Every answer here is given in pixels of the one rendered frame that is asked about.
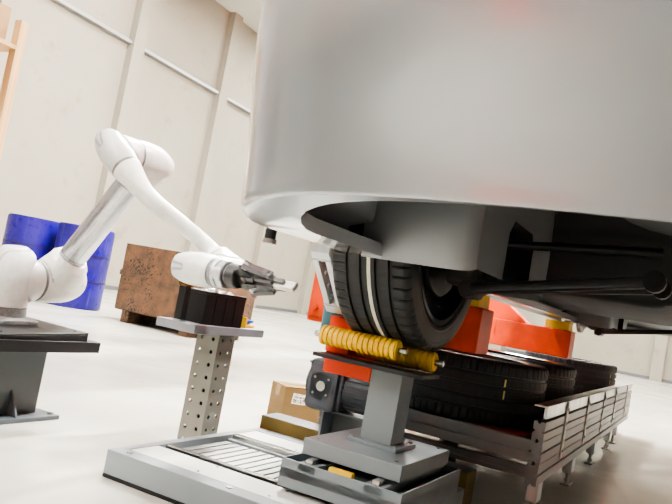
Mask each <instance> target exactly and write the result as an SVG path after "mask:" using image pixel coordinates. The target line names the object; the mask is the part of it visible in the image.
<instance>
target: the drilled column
mask: <svg viewBox="0 0 672 504"><path fill-rule="evenodd" d="M202 335H203V336H202ZM201 336H202V338H201ZM235 337H236V336H223V335H207V334H197V338H196V343H195V348H194V353H193V358H192V364H191V369H190V374H189V379H188V384H187V389H186V394H185V400H184V405H183V410H182V415H181V420H180V425H179V430H178V435H177V439H180V438H182V437H183V438H187V437H195V436H202V435H209V434H216V433H217V431H218V426H219V421H220V415H221V410H222V405H223V400H224V394H225V389H226V384H227V379H228V374H229V368H230V363H231V358H232V353H233V347H234V342H235ZM229 340H230V342H229ZM199 348H200V350H199ZM227 352H228V354H227ZM197 360H198V362H197ZM196 362H197V363H196ZM225 364H226V365H225ZM224 366H225V367H224ZM194 373H195V375H194ZM222 378H223V379H222ZM192 386H193V387H192ZM220 390H221V391H220ZM190 398H191V399H190ZM189 399H190V400H189ZM217 403H218V404H217ZM187 411H188V412H187ZM215 415H216V416H215ZM184 424H185V425H184ZM213 427H214V428H213Z"/></svg>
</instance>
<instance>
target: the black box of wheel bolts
mask: <svg viewBox="0 0 672 504"><path fill-rule="evenodd" d="M246 300H247V297H242V296H237V295H233V294H232V293H231V292H228V293H227V292H226V291H222V290H221V289H219V290H216V288H214V289H213V288H210V287H208V288H207V287H205V288H201V289H197V288H191V293H190V298H189V303H188V308H187V313H186V318H185V320H186V321H190V322H195V323H199V324H204V325H213V326H223V327H232V328H241V323H242V318H243V313H244V307H245V302H246Z"/></svg>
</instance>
